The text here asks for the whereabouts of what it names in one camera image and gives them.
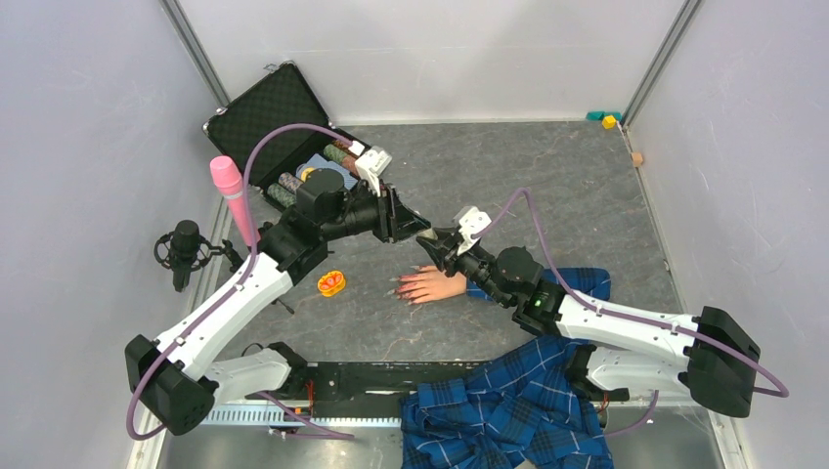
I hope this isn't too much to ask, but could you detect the black tripod stand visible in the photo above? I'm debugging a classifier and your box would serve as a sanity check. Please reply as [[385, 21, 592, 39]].
[[209, 238, 295, 315]]

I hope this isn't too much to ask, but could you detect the blue plaid shirt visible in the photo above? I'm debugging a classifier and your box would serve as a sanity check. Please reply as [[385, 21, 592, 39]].
[[399, 266, 615, 469]]

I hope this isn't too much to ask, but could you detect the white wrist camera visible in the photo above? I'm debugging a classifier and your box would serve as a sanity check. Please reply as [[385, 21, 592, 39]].
[[355, 148, 392, 196], [454, 205, 492, 255]]

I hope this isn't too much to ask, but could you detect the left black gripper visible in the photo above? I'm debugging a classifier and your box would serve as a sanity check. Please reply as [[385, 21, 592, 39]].
[[322, 177, 432, 244]]

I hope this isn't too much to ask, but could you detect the teal block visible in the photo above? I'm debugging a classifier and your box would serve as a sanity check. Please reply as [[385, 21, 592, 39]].
[[586, 110, 623, 121]]

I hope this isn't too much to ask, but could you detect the mannequin hand with painted nails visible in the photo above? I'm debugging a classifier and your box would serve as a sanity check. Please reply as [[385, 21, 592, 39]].
[[385, 266, 467, 305]]

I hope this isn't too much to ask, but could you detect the purple cable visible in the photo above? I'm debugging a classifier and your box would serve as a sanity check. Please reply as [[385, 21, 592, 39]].
[[125, 123, 366, 443], [485, 188, 790, 440]]

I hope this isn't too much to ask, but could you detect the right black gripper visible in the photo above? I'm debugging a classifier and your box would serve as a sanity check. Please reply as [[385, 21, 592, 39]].
[[417, 227, 511, 309]]

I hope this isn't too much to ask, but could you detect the pink microphone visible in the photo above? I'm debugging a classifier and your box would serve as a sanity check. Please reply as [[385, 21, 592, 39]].
[[209, 155, 259, 247]]

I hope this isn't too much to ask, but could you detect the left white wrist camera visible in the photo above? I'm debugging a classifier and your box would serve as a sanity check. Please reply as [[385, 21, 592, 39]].
[[355, 148, 392, 196]]

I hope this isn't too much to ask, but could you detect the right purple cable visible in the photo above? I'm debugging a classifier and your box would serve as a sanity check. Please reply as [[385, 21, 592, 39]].
[[485, 188, 790, 440]]

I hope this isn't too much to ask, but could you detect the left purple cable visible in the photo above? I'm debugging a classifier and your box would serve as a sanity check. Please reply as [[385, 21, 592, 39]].
[[125, 123, 366, 443]]

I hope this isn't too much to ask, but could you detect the yellow cube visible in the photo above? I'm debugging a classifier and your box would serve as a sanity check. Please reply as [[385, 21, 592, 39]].
[[601, 114, 618, 130]]

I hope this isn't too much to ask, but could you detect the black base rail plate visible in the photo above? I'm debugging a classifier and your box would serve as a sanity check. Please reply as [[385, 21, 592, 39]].
[[271, 362, 481, 418]]

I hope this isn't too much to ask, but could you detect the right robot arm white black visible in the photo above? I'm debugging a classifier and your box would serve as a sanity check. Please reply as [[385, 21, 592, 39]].
[[416, 229, 761, 418]]

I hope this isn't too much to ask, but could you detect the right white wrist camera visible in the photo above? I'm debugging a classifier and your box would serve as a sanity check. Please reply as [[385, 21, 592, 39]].
[[454, 205, 492, 255]]

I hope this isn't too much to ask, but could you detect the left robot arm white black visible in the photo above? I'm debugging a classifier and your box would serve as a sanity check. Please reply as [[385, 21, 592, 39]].
[[125, 169, 431, 440]]

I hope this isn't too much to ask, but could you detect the orange yellow round toy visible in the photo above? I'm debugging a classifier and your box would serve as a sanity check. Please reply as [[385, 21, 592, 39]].
[[317, 270, 347, 297]]

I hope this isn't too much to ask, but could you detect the open black poker chip case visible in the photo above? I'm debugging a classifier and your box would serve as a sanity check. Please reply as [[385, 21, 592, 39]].
[[203, 63, 379, 218]]

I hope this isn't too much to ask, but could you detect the black studio microphone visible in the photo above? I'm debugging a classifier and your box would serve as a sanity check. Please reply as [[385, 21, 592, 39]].
[[153, 220, 210, 293]]

